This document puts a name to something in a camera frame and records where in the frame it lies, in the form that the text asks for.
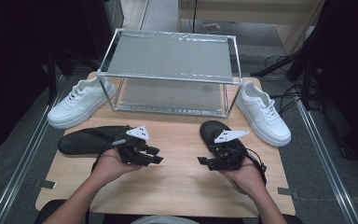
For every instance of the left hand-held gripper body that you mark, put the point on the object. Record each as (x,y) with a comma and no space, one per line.
(130,152)

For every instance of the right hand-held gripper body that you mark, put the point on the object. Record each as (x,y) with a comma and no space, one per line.
(228,160)

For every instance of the black slipper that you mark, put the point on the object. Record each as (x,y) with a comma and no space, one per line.
(209,130)
(84,141)

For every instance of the white sneaker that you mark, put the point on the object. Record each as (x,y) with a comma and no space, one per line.
(264,118)
(77,105)

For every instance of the metal frame shoe rack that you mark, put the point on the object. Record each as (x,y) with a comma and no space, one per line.
(171,56)

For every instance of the person's left hand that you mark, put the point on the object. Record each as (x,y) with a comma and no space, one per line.
(110,166)

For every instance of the person's right hand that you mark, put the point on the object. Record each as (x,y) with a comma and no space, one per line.
(248,179)

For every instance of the person's grey clothing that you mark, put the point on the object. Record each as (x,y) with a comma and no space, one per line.
(164,221)

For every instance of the grey tape strip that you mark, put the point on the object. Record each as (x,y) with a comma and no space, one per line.
(45,184)
(287,192)

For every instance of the black stand legs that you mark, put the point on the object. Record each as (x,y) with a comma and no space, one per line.
(276,65)

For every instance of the red labelled flat packet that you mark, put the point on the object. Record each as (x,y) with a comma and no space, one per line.
(211,26)

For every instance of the wooden cabinet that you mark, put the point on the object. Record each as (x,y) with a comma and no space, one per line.
(248,12)

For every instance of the black curtain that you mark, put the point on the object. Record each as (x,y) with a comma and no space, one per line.
(348,77)
(18,62)

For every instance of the metal floor rail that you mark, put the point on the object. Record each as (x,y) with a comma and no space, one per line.
(21,168)
(326,168)

